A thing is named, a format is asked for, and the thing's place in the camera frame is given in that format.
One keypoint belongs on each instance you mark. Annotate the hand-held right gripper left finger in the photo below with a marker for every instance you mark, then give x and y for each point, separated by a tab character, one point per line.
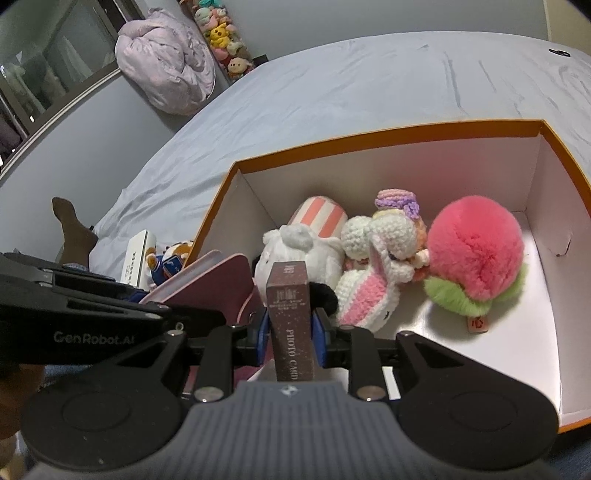
263	341

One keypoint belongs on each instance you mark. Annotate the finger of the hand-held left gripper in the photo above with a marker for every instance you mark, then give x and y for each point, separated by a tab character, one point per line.
83	295
41	267

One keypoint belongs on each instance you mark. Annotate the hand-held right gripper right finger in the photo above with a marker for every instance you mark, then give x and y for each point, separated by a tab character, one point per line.
319	341

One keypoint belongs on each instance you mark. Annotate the brown card box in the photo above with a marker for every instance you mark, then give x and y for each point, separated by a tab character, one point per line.
291	323

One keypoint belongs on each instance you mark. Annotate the white glasses case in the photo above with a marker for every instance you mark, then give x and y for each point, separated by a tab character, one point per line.
136	258

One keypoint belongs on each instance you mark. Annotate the pink case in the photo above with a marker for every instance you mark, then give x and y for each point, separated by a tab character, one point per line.
207	281

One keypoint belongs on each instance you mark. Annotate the pink peach plush toy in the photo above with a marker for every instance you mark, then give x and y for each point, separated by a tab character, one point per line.
475	249

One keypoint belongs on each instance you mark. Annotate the orange cardboard box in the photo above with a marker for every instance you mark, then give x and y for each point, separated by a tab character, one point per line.
461	161

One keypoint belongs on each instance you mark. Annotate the person's left hand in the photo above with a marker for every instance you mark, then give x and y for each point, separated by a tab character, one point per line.
18	397

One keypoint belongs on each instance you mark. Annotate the person's brown socked foot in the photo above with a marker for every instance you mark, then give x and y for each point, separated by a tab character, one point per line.
71	230

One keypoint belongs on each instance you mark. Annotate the pink white crocheted bunny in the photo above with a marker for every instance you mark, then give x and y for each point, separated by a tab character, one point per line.
364	295

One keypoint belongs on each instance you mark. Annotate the duck plush toy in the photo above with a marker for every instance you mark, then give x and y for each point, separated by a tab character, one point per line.
164	265

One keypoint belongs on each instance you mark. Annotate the white plush toy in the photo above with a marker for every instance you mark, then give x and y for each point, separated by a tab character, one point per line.
295	258

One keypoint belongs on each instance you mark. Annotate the cream crocheted doll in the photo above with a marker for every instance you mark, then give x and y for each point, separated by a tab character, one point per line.
369	235

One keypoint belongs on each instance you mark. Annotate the pink striped plush toy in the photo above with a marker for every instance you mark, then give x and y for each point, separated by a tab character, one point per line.
318	217

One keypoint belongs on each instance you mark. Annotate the glass-door cabinet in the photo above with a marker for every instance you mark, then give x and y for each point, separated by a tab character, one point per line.
69	41

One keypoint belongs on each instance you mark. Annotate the pink bundled quilt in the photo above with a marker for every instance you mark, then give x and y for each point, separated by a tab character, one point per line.
166	60

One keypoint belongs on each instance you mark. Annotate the light grey bed sheet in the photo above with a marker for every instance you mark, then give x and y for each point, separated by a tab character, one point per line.
346	92

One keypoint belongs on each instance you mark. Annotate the row of hanging plush toys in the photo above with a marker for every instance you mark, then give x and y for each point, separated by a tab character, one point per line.
221	32

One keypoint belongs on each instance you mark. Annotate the small black object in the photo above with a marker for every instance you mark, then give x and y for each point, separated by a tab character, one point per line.
558	52

